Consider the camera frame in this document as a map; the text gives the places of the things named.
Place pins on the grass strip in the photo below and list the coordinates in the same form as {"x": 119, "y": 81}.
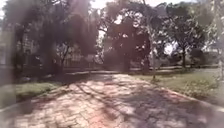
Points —
{"x": 26, "y": 89}

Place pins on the pale road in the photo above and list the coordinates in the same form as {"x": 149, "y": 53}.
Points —
{"x": 100, "y": 72}

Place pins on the red brick path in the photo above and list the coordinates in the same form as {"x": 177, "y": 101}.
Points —
{"x": 110, "y": 103}

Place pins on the thin tree trunk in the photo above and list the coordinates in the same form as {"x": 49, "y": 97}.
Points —
{"x": 152, "y": 50}

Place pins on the grass lawn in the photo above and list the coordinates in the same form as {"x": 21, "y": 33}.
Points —
{"x": 190, "y": 81}

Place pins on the pale building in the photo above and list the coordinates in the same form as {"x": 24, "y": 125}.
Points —
{"x": 25, "y": 46}

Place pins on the row of trees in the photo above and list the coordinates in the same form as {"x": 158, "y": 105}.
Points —
{"x": 126, "y": 36}

